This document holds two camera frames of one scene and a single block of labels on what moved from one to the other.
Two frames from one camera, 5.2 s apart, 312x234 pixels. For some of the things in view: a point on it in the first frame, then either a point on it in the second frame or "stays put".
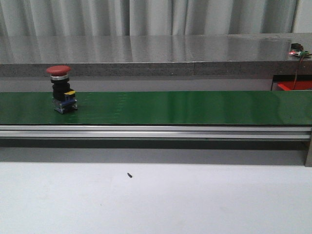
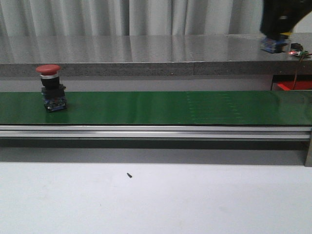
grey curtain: (22, 17) stays put
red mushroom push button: (64, 98) to (274, 46)
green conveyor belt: (254, 107) stays put
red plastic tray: (299, 85) stays put
